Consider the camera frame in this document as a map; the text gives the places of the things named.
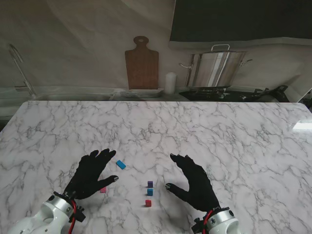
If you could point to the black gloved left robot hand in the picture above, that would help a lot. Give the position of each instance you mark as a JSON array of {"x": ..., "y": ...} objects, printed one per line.
[{"x": 87, "y": 178}]

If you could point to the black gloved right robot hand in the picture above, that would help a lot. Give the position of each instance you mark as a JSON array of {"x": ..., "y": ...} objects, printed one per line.
[{"x": 197, "y": 185}]

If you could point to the pink domino block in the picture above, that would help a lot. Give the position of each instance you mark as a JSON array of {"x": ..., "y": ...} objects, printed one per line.
[{"x": 103, "y": 189}]

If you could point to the purple domino block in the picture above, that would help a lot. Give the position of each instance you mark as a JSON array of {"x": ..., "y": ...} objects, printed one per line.
[{"x": 150, "y": 184}]

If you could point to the blue domino block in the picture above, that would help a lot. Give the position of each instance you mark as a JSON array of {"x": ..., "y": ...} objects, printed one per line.
[
  {"x": 121, "y": 164},
  {"x": 150, "y": 192}
]

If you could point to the red domino block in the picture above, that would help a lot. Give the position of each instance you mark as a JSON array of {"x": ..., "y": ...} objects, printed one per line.
[{"x": 148, "y": 203}]

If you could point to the steel kitchen sink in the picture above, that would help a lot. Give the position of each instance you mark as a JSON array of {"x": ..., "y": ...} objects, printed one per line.
[{"x": 73, "y": 97}]

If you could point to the black gas stove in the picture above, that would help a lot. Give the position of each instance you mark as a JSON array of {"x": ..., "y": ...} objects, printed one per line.
[{"x": 209, "y": 93}]

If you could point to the stack of white plates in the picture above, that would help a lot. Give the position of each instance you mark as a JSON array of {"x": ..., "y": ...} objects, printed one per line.
[{"x": 143, "y": 93}]

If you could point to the white cylinder candle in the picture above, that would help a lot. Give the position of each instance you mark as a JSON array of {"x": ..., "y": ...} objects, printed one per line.
[{"x": 170, "y": 83}]

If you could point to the black frying pan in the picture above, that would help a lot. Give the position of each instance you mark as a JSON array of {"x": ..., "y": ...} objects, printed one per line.
[{"x": 273, "y": 95}]

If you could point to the large steel stock pot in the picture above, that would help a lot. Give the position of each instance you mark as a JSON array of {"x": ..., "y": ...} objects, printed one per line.
[{"x": 217, "y": 68}]

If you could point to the brown wooden cutting board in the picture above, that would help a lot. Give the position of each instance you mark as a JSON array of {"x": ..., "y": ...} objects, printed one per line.
[{"x": 142, "y": 68}]

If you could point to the chrome kitchen faucet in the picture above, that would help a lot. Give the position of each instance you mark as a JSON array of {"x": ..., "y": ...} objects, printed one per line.
[{"x": 22, "y": 70}]

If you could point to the dark range hood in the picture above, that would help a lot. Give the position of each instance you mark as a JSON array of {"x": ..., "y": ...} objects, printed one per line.
[{"x": 243, "y": 19}]

